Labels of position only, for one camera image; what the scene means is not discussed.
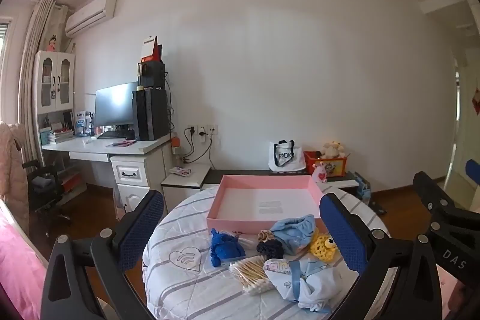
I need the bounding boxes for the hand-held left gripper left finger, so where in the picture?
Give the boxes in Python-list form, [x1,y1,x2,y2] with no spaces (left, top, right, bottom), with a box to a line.
[39,189,166,320]

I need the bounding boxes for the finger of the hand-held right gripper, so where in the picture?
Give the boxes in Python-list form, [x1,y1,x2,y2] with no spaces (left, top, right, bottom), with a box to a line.
[412,172,480,231]
[465,159,480,186]

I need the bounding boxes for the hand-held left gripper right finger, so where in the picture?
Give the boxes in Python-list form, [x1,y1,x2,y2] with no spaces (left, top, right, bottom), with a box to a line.
[319,193,443,320]

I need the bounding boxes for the yellow crochet toy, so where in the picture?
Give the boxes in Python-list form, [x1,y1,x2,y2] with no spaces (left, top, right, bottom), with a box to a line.
[309,233,340,261]

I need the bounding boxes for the light blue fleece piece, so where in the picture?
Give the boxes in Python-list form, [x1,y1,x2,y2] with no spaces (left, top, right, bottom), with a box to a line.
[269,214,317,256]

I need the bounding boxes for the light blue baby garment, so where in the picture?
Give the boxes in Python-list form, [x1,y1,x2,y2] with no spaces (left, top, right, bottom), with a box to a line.
[263,257,340,313]

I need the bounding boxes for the navy knitted piece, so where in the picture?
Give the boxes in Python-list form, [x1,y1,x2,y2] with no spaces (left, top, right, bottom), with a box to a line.
[257,239,284,257]

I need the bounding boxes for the blue knitted piece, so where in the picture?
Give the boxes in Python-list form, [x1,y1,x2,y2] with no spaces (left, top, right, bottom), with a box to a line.
[209,228,246,268]

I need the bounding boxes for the clear plastic bag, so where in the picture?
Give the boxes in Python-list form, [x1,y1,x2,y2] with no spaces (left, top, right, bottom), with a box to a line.
[217,228,259,250]

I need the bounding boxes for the pink shallow box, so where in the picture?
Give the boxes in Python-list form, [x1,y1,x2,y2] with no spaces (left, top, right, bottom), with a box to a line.
[206,175,327,232]

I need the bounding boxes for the pack of cotton swabs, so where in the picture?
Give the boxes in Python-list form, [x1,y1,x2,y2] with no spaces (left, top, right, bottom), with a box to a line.
[229,256,278,295]

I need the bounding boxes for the blue cartons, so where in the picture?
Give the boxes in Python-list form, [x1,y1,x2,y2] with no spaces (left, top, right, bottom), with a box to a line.
[352,172,372,201]

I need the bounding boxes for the white desk with drawers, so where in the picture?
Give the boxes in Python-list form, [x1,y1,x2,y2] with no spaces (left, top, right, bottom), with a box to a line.
[41,134,177,212]

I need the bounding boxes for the low black and white bench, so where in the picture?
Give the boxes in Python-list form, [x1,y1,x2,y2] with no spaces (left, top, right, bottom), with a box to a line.
[161,163,361,212]

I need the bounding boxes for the white door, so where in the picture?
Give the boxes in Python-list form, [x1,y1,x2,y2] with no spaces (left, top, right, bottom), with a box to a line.
[446,58,480,193]

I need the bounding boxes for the pink plush toy with heart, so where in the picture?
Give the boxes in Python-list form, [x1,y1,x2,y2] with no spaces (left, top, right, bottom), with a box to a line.
[312,160,329,183]

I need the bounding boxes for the red toy box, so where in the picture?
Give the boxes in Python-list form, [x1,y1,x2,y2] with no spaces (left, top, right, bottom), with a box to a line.
[303,151,347,176]

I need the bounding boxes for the round table with striped quilt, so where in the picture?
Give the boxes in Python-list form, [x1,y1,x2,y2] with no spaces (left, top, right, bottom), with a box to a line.
[142,182,391,320]

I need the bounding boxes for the cream plush sheep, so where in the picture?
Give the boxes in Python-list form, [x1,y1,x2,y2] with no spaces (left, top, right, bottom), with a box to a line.
[319,141,346,159]

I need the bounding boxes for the white tote bag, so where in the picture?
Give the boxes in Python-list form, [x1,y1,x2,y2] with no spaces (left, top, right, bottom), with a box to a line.
[268,140,306,172]

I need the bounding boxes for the black keyboard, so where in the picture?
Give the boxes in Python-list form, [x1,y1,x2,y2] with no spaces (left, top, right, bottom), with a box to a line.
[97,130,136,140]

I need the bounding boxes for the black office chair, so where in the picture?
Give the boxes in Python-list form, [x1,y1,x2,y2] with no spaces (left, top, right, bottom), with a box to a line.
[22,159,72,231]

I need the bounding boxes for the black computer tower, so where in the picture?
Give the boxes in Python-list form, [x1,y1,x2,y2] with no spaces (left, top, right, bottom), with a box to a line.
[131,88,169,141]

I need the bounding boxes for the blue and white carton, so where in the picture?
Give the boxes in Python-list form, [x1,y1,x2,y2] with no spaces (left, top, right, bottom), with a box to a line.
[74,111,94,136]

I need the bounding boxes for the stack of books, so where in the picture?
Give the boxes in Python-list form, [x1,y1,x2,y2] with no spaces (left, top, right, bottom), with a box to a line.
[47,121,76,144]

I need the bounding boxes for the black computer monitor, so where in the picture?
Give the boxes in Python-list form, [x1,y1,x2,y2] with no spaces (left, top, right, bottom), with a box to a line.
[94,82,139,129]

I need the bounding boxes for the cream bed footboard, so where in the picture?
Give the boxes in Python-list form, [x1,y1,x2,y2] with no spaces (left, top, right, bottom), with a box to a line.
[0,199,47,268]

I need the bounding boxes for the pink bed cover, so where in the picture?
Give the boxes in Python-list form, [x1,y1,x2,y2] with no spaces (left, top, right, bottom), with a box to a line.
[0,208,49,320]

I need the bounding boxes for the beige quilted coat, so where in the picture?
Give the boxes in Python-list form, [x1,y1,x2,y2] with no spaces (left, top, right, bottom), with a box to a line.
[0,121,29,231]

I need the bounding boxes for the black box with round dial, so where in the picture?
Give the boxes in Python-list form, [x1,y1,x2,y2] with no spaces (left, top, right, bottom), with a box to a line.
[137,59,166,89]

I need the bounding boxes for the white glass-door cabinet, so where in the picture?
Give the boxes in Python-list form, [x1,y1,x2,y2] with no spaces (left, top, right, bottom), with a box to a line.
[33,51,76,114]

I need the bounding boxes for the red and white box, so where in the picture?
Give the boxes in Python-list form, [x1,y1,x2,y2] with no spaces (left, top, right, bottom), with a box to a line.
[140,36,164,63]

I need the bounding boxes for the beige curtain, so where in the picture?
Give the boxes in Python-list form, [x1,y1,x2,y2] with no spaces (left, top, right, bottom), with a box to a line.
[17,0,70,163]

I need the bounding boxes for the white air conditioner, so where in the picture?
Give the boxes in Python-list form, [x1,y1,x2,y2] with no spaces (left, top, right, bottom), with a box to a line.
[64,0,118,37]

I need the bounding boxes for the black power cable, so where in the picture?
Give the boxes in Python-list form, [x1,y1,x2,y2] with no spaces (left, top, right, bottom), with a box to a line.
[200,133,215,171]
[183,127,196,164]

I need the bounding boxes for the wall power outlets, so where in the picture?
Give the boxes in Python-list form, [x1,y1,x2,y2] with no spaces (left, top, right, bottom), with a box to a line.
[187,124,219,136]

